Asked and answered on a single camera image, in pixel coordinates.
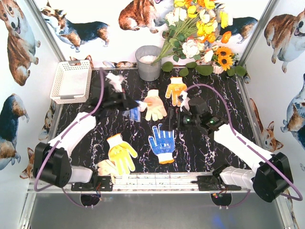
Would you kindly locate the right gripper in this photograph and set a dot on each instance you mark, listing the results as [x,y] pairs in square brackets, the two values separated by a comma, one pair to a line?
[172,118]

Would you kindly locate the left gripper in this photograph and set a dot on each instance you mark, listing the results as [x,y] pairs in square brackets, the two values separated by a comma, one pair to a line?
[124,101]

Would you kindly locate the blue dotted glove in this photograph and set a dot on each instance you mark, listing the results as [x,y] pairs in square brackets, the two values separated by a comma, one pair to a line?
[162,144]

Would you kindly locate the yellow palm glove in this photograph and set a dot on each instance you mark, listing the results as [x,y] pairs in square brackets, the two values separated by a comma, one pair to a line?
[121,154]

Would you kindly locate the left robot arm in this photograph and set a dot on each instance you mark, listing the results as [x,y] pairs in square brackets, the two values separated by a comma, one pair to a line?
[52,160]

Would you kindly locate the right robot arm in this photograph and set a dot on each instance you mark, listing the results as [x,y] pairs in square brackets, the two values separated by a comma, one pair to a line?
[269,175]

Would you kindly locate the white plastic storage basket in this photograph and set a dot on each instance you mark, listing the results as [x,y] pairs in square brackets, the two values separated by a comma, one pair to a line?
[71,82]

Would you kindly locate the cream knit glove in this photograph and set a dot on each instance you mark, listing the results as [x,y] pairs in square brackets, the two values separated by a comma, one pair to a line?
[154,105]

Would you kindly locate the orange dotted glove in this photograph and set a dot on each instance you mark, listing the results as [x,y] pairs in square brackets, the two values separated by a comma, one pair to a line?
[174,90]

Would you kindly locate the grey metal bucket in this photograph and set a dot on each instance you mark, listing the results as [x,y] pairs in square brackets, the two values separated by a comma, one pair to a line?
[149,67]

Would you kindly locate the cream glove at front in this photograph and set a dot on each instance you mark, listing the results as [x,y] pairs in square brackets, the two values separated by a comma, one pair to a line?
[108,168]

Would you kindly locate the small sunflower pot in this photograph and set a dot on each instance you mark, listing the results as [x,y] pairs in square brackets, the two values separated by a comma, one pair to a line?
[223,59]

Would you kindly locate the artificial flower bouquet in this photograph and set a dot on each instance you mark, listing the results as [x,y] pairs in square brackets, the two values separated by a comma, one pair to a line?
[194,28]

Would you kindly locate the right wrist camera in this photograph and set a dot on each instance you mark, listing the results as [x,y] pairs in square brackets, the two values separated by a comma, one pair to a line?
[184,99]

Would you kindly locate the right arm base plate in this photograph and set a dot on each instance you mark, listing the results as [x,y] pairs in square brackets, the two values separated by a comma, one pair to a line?
[212,183]

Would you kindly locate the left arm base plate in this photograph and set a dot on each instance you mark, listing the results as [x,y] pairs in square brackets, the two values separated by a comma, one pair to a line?
[101,183]

